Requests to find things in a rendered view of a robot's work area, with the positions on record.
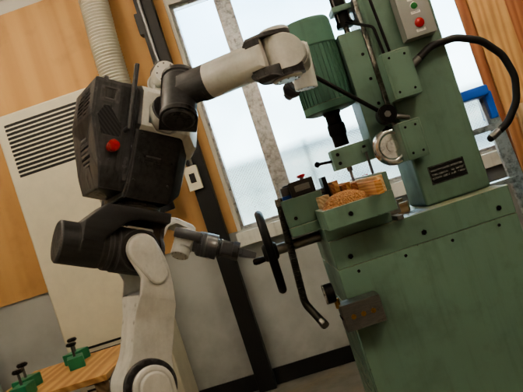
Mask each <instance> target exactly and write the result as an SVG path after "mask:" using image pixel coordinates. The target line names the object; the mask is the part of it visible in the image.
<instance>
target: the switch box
mask: <svg viewBox="0 0 523 392"><path fill-rule="evenodd" d="M389 1H390V3H391V7H392V11H393V13H394V16H395V20H396V23H397V25H398V29H399V32H400V34H401V37H402V42H403V43H404V44H406V43H408V42H412V41H414V40H418V39H421V38H424V37H428V36H430V35H433V34H434V33H435V32H436V31H437V26H436V23H435V21H434V18H433V14H432V12H431V9H430V5H429V2H428V0H412V1H409V2H407V0H389ZM412 2H416V3H417V5H418V6H417V8H416V9H411V8H410V4H411V3H412ZM417 9H420V12H418V13H415V14H411V12H412V11H415V10H417ZM418 17H421V18H423V19H424V25H423V26H421V27H418V26H416V25H415V20H416V18H418ZM423 27H426V30H423V31H419V32H417V31H416V30H418V29H420V28H423Z"/></svg>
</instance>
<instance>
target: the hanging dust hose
mask: <svg viewBox="0 0 523 392"><path fill-rule="evenodd" d="M78 1H79V6H80V9H81V13H82V18H83V21H84V24H85V28H86V33H87V36H88V40H89V43H90V46H91V48H90V49H91V52H93V58H94V61H95V62H96V63H95V65H96V68H97V71H98V74H99V76H100V77H104V75H107V76H109V79H112V80H115V81H118V82H125V83H128V84H132V83H131V80H130V77H129V74H128V71H127V68H126V64H125V62H124V59H123V57H124V56H122V55H123V54H122V53H121V47H120V44H119V41H118V35H117V33H116V29H115V26H114V21H113V17H112V14H111V8H110V5H109V1H108V0H78ZM173 209H175V205H174V201H172V202H171V203H170V204H168V205H166V206H163V207H162V208H160V211H161V212H168V211H170V210H173Z"/></svg>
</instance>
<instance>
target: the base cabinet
mask: <svg viewBox="0 0 523 392"><path fill-rule="evenodd" d="M322 260H323V263H324V266H325V270H326V272H327V275H328V279H329V281H330V283H331V284H332V287H333V289H334V291H335V295H336V298H339V302H341V301H343V300H346V299H350V298H353V297H355V296H359V295H362V294H364V293H367V292H371V291H375V292H376V293H377V294H379V296H380V299H381V303H382V306H383V308H384V312H385V315H386V317H387V320H386V321H383V322H380V323H377V324H373V325H370V326H368V327H364V328H361V329H359V330H356V331H352V332H349V333H348V331H347V330H346V329H345V330H346V334H347V337H348V339H349V343H350V346H351V349H352V352H353V356H354V359H355V361H356V365H357V368H358V370H359V373H360V377H361V380H362V383H363V387H364V390H365V392H523V231H522V227H521V223H520V221H519V218H518V214H517V212H515V213H512V214H510V215H505V216H503V217H500V218H498V219H494V220H491V221H489V222H484V223H482V224H479V225H477V226H472V227H469V228H467V229H463V230H460V231H457V232H455V233H451V234H448V235H446V236H442V237H439V238H436V239H434V240H430V241H426V242H424V243H420V244H417V245H415V246H412V247H408V248H405V249H403V250H399V251H396V252H394V253H391V254H387V255H384V256H381V257H377V258H374V259H372V260H369V261H365V262H363V263H360V264H356V265H353V266H351V267H348V268H344V269H342V270H337V269H336V268H334V267H333V266H332V265H330V264H329V263H328V262H327V261H326V260H324V259H322Z"/></svg>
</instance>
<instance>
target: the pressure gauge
mask: <svg viewBox="0 0 523 392"><path fill-rule="evenodd" d="M321 288H322V292H323V295H324V294H325V295H324V298H325V301H326V303H327V305H329V304H332V303H335V307H336V309H339V305H340V302H339V298H336V295H335V291H334V289H333V287H332V284H331V283H330V282H329V283H326V284H324V285H321Z"/></svg>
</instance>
